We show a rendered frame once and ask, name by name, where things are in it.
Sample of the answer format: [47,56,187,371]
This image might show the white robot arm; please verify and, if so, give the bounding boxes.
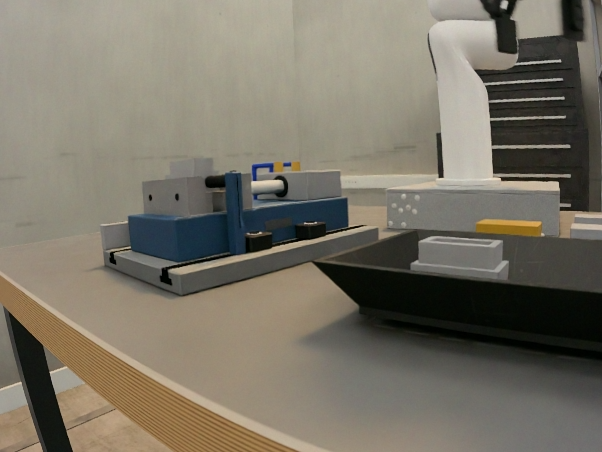
[427,0,519,186]

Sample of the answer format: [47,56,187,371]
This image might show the yellow rectangular block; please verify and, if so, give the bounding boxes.
[476,219,542,236]

